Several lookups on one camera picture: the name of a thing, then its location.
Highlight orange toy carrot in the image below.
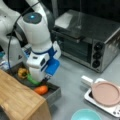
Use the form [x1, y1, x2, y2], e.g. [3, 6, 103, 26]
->
[34, 85, 48, 95]

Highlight green toy vegetable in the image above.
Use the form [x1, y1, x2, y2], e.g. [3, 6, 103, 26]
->
[27, 74, 39, 85]

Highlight grey drawer box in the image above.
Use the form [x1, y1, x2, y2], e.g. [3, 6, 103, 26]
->
[7, 66, 61, 106]

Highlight wooden drawer cabinet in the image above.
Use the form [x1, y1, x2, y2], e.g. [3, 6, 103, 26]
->
[0, 70, 52, 120]

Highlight pink frying pan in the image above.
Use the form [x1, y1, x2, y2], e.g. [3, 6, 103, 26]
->
[82, 76, 120, 107]

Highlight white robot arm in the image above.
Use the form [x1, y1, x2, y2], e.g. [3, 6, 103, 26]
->
[0, 0, 61, 83]

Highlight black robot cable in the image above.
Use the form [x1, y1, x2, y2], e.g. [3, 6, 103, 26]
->
[6, 3, 41, 78]

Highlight teal bowl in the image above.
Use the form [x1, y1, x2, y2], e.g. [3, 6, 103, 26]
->
[71, 109, 102, 120]

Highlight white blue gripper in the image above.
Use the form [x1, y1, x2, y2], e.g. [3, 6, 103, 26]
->
[27, 42, 61, 82]

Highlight yellow toy pepper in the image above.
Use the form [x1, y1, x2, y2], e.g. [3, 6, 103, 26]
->
[18, 68, 28, 79]

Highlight silver toaster oven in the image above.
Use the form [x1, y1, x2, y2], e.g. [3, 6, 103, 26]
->
[53, 10, 120, 72]

